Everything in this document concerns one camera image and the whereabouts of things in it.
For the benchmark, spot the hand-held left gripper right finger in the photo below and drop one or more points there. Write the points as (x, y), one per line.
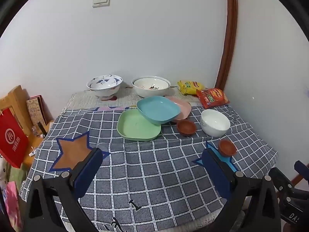
(217, 174)

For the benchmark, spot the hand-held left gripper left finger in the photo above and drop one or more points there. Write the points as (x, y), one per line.
(87, 172)

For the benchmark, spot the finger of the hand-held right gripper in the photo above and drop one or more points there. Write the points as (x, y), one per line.
(281, 181)
(303, 170)

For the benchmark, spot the small brown bowl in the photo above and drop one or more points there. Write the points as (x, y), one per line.
(227, 147)
(185, 127)

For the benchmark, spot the plain white bowl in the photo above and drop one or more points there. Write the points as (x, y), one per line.
(214, 123)

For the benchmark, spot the green square plate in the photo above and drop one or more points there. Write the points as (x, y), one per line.
(134, 129)

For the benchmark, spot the pink square plate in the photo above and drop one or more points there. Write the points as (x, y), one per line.
(185, 110)

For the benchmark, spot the blue square plate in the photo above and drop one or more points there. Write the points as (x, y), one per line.
(157, 108)

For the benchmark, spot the small white tube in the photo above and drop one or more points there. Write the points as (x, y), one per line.
(32, 153)

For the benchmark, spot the grey checked tablecloth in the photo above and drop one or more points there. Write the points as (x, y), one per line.
(149, 164)

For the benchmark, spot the small glass bottle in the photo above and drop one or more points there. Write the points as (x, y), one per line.
(38, 130)

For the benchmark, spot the red snack bag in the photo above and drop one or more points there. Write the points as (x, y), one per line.
(212, 98)

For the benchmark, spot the pink cloth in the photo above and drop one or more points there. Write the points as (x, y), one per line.
(13, 205)

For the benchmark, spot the red paper bag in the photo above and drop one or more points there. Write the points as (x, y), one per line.
(12, 137)

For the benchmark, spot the white floral cloth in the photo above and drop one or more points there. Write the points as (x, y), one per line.
(3, 174)

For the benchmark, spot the blue patterned white bowl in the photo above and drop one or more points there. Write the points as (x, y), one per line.
(103, 87)

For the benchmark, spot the yellow snack bag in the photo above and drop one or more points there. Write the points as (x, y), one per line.
(190, 87)

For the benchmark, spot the wooden chair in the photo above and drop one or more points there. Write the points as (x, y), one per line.
(18, 96)

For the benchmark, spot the large white printed bowl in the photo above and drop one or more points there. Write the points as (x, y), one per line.
(149, 89)

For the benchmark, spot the brown wooden door frame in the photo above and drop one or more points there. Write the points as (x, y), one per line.
(229, 41)

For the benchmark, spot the white light switch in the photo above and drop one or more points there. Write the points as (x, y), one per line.
(101, 0)

